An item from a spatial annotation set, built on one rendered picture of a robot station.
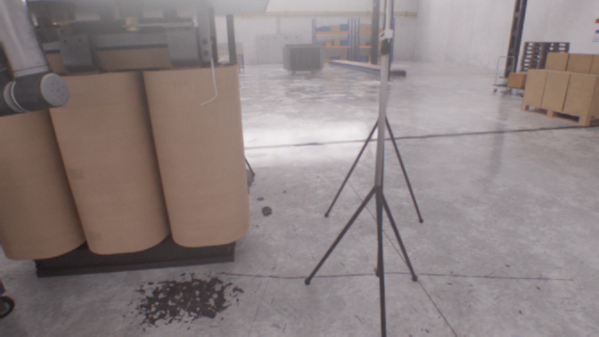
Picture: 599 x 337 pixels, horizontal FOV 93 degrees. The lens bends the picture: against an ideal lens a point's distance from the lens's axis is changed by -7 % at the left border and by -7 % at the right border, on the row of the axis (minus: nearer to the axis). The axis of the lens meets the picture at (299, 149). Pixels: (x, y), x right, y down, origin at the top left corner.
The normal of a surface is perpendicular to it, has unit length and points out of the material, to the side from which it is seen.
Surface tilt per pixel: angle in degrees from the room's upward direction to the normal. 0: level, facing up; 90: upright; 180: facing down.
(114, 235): 90
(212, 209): 90
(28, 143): 90
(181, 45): 90
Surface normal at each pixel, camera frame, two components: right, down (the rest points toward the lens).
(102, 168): 0.15, 0.32
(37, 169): 0.77, 0.19
